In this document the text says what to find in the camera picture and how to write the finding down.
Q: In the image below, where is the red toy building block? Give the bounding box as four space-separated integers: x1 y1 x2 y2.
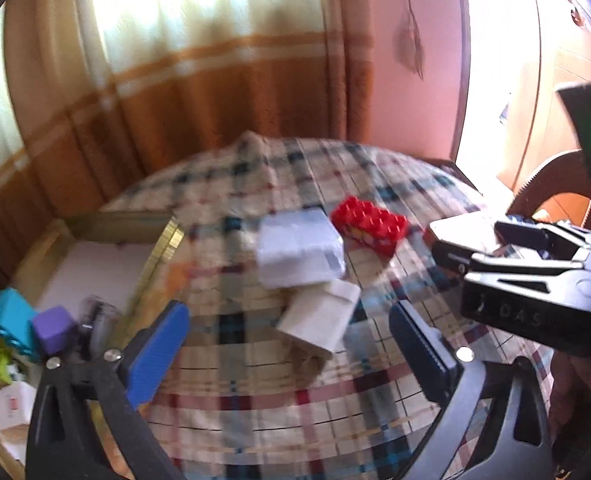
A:
330 196 409 259

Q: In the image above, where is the purple rectangular block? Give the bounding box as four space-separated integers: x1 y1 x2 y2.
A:
30 306 77 356

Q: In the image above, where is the white charger adapter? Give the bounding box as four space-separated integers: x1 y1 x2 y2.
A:
276 280 361 360

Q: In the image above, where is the teal toy building block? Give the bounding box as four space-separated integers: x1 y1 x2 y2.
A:
0 287 40 362

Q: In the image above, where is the white box red logo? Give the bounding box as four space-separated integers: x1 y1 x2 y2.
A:
0 382 36 431

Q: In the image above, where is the clear plastic case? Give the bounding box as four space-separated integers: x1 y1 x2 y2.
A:
255 208 346 289

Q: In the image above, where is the brown wooden chair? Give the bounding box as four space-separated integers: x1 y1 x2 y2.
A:
507 150 591 230

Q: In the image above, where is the gold metal tin box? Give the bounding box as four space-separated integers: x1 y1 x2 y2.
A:
0 210 186 480

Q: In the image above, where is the plaid tablecloth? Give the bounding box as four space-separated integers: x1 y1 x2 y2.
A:
109 132 553 479

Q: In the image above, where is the orange cream striped curtain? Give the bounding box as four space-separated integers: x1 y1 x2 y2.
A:
0 0 373 282

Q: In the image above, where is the hanging tassel wall ornament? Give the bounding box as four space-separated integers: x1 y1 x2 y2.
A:
393 0 425 80

